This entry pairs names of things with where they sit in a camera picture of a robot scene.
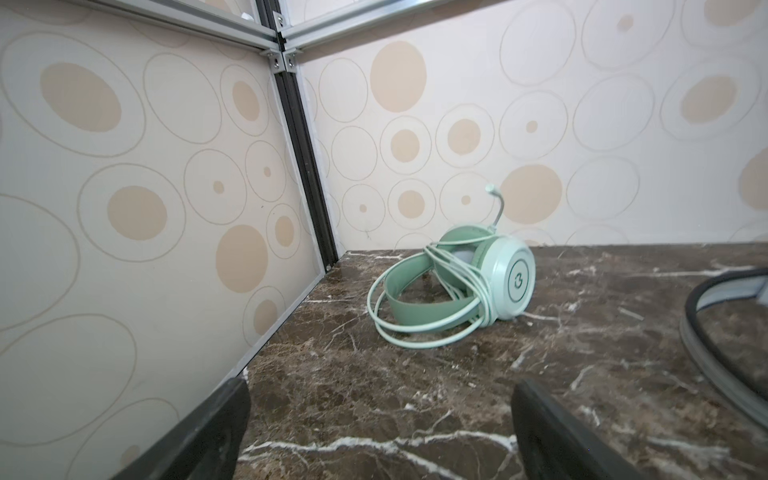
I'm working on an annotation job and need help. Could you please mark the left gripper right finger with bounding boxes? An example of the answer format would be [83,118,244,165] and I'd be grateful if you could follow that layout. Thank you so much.
[511,379,644,479]

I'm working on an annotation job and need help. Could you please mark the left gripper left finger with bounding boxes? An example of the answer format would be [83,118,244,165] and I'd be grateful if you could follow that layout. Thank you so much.
[115,377,251,479]

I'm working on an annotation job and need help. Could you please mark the mint green headphones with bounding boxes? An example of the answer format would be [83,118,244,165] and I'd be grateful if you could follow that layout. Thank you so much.
[366,184,536,350]

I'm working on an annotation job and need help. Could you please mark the mint green headphone cable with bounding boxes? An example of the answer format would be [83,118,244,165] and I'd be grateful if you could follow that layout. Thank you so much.
[422,233,499,328]

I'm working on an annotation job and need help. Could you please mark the white black red headphones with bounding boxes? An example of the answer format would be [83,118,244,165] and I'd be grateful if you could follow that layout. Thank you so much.
[679,268,767,429]

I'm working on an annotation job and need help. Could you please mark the left diagonal aluminium frame bar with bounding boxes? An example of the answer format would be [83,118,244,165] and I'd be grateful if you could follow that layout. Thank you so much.
[74,0,279,52]

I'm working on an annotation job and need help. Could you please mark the horizontal aluminium frame bar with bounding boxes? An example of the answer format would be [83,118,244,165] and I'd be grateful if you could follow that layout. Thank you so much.
[281,1,482,51]

